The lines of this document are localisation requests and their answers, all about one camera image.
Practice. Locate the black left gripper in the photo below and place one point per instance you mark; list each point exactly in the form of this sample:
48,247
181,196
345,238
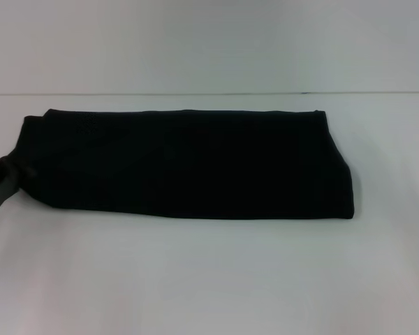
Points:
1,188

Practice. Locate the black shirt with white print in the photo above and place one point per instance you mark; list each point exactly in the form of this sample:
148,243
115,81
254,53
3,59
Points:
195,164

